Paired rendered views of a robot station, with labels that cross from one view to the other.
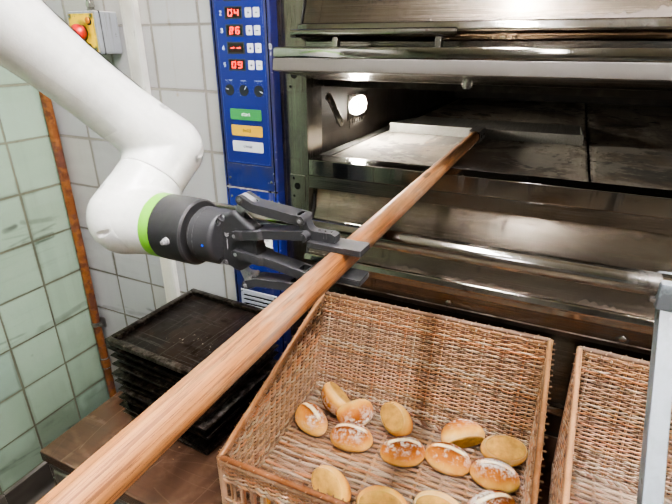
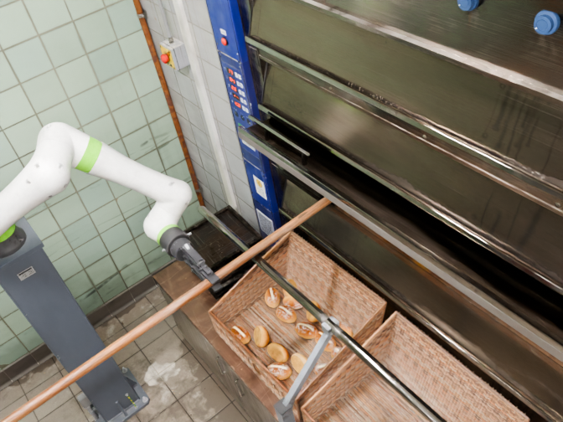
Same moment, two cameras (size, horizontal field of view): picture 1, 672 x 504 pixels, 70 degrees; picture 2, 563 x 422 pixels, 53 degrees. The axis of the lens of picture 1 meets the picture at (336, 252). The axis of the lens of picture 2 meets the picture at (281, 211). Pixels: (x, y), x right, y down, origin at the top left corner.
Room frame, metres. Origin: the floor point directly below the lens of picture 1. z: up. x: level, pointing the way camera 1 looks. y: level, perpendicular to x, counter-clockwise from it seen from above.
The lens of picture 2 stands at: (-0.32, -0.88, 2.57)
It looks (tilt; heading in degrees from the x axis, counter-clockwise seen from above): 43 degrees down; 34
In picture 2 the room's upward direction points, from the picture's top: 11 degrees counter-clockwise
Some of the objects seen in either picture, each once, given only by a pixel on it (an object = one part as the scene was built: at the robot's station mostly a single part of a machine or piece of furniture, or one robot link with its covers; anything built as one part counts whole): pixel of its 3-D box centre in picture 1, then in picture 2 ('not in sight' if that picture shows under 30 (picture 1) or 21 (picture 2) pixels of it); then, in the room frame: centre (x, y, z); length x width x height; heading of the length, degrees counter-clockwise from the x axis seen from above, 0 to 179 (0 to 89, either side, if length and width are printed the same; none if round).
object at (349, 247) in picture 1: (338, 245); (210, 275); (0.53, 0.00, 1.21); 0.07 x 0.03 x 0.01; 65
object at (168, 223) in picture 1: (190, 228); (176, 241); (0.63, 0.20, 1.20); 0.12 x 0.06 x 0.09; 155
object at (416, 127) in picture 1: (488, 124); not in sight; (1.59, -0.49, 1.19); 0.55 x 0.36 x 0.03; 65
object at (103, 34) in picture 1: (94, 33); (174, 54); (1.37, 0.63, 1.46); 0.10 x 0.07 x 0.10; 65
